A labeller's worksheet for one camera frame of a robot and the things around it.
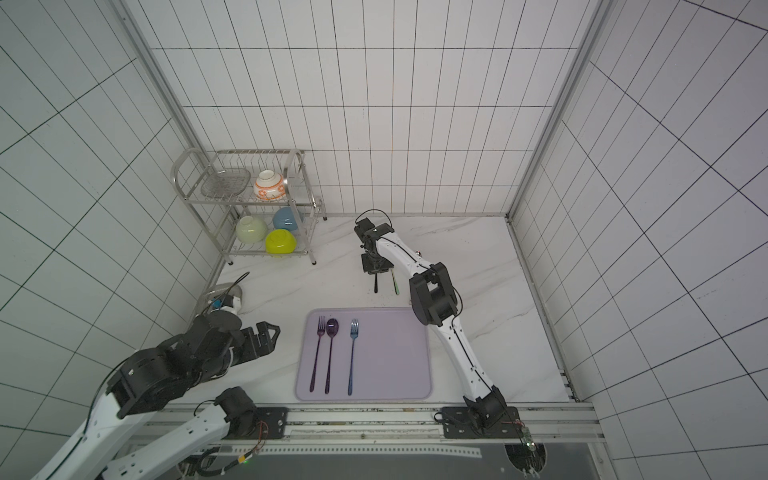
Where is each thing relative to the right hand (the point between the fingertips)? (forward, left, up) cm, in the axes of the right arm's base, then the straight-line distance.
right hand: (367, 272), depth 103 cm
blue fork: (-22, +1, +1) cm, 22 cm away
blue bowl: (+16, +32, +9) cm, 37 cm away
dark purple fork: (-22, +12, 0) cm, 25 cm away
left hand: (-34, +20, +20) cm, 44 cm away
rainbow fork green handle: (-7, -11, +1) cm, 13 cm away
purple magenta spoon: (-5, -4, 0) cm, 6 cm away
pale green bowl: (+9, +42, +10) cm, 44 cm away
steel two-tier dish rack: (+5, +31, +28) cm, 42 cm away
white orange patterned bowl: (+7, +27, +32) cm, 43 cm away
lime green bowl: (+5, +30, +10) cm, 32 cm away
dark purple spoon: (-22, +8, +3) cm, 23 cm away
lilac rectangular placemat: (-29, -10, 0) cm, 31 cm away
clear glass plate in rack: (+12, +44, +28) cm, 54 cm away
